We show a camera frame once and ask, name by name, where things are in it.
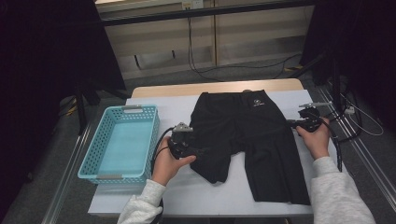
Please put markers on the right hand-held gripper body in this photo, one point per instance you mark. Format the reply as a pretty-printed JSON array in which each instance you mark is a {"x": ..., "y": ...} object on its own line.
[{"x": 311, "y": 121}]

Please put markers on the person's right hand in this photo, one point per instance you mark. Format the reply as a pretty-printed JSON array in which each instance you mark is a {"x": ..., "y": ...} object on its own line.
[{"x": 317, "y": 143}]

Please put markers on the light blue plastic basket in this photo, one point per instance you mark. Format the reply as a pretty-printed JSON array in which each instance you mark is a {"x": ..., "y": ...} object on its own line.
[{"x": 124, "y": 146}]

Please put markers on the person's left hand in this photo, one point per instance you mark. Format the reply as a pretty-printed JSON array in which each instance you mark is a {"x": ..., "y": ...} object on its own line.
[{"x": 165, "y": 168}]

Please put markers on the white table mat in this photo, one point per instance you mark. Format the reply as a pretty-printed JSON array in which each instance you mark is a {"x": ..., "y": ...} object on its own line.
[{"x": 174, "y": 105}]

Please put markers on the black shorts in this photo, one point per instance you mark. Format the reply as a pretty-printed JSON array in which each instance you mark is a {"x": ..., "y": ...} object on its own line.
[{"x": 249, "y": 133}]

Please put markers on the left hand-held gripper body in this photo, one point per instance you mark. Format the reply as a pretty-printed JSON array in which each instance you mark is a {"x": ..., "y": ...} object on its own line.
[{"x": 182, "y": 141}]

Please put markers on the black horizontal bar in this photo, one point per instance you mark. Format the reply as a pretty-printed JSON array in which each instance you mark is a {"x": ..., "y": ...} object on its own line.
[{"x": 199, "y": 12}]

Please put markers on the black curtain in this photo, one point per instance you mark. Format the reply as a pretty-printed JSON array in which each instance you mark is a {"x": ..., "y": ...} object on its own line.
[
  {"x": 367, "y": 31},
  {"x": 31, "y": 62}
]

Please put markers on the aluminium floor rail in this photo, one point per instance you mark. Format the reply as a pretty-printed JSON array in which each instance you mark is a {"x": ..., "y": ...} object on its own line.
[
  {"x": 62, "y": 186},
  {"x": 373, "y": 174}
]

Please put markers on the white wall socket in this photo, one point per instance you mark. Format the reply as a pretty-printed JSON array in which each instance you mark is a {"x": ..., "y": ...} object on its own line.
[{"x": 196, "y": 4}]

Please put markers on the white power plug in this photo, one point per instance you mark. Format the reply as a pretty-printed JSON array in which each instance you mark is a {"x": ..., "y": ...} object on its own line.
[{"x": 349, "y": 110}]

